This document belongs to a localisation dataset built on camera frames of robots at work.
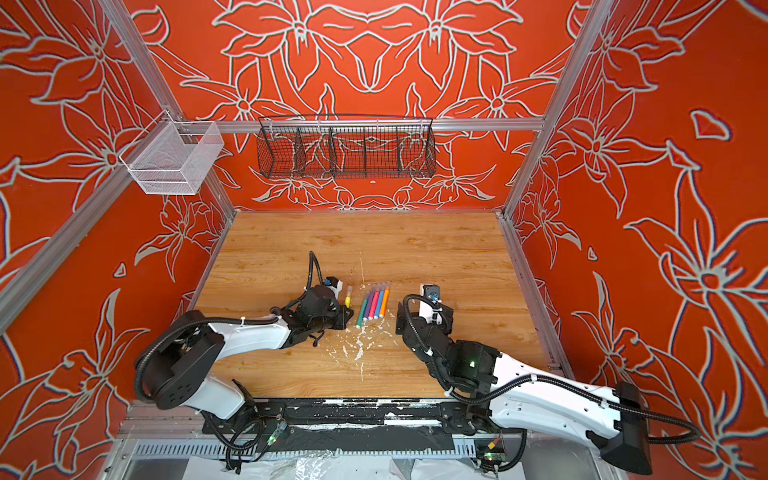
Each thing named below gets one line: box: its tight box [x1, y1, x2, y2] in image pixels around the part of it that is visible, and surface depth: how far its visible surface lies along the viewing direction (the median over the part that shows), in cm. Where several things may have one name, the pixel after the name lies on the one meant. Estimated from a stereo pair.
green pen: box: [355, 292, 368, 330], surface depth 92 cm
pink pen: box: [368, 291, 379, 321], surface depth 94 cm
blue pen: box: [374, 285, 385, 320], surface depth 94 cm
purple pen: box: [362, 286, 375, 321], surface depth 95 cm
